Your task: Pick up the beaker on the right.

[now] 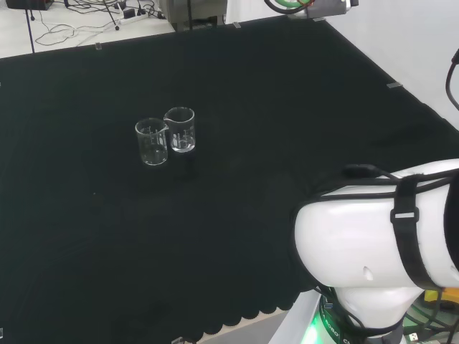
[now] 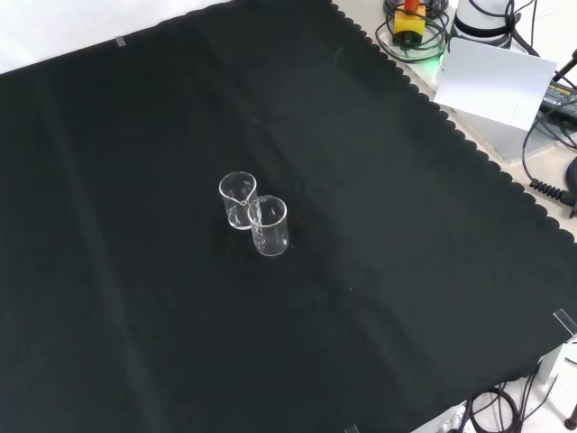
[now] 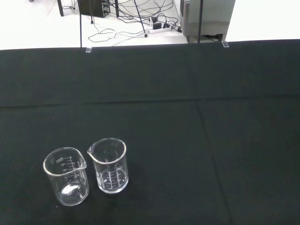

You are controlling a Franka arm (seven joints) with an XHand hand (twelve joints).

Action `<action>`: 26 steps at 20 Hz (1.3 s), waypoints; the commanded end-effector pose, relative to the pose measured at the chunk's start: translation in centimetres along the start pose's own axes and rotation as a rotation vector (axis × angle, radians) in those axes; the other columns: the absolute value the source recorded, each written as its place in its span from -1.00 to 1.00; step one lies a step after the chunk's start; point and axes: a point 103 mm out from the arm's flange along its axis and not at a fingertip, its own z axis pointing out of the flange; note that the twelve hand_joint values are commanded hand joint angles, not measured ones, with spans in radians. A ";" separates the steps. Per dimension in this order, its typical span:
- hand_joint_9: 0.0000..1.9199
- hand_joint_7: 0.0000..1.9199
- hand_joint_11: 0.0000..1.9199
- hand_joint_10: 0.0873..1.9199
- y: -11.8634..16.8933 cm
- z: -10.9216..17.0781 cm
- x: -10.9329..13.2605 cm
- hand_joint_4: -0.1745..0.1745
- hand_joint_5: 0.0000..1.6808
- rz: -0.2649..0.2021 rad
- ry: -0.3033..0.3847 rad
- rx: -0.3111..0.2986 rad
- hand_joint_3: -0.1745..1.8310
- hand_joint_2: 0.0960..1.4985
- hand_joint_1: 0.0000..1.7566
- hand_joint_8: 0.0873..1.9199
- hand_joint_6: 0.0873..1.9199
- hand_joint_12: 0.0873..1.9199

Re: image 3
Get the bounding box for large clear glass beaker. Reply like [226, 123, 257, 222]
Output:
[43, 147, 90, 207]

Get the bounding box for black bench cloth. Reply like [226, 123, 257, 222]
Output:
[0, 38, 300, 225]

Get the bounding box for white power strip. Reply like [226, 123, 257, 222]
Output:
[149, 26, 171, 35]

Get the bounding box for black tripod leg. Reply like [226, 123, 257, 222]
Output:
[134, 0, 149, 38]

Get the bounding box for thin black pole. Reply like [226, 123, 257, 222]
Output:
[79, 0, 83, 48]
[197, 0, 203, 44]

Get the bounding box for grey metal cabinet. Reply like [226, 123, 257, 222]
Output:
[180, 0, 236, 44]

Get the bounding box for black equipment box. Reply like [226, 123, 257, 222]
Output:
[78, 0, 111, 18]

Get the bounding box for black table leg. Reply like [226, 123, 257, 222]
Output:
[57, 0, 65, 17]

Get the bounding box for black floor cable tangle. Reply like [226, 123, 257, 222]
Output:
[103, 0, 183, 33]

